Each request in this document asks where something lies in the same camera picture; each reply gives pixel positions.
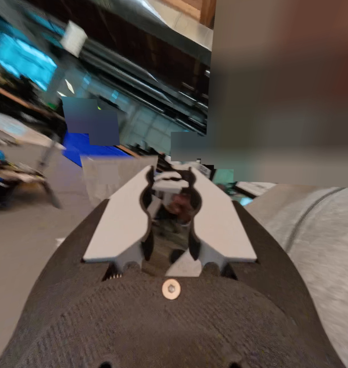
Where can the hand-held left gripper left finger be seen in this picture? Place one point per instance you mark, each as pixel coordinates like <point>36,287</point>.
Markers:
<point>116,224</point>

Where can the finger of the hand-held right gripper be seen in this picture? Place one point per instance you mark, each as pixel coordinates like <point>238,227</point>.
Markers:
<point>165,187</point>
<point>168,174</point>

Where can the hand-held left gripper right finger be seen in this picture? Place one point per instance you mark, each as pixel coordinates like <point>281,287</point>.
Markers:
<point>223,227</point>

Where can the zebra striped lego helicopter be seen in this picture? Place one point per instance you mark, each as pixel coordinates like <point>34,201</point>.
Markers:
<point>12,172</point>

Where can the person's right hand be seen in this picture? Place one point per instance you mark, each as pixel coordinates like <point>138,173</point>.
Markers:
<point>179,207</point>

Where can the blue plastic bin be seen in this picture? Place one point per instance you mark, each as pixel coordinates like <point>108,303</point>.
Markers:
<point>76,152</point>

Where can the person's grey hoodie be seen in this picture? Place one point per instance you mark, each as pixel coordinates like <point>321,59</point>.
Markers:
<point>320,258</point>

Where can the large printed cardboard sheet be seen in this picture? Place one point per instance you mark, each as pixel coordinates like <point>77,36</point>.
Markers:
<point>7,123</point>

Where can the hanging white paper sign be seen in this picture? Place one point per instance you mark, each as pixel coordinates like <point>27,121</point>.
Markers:
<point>73,38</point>

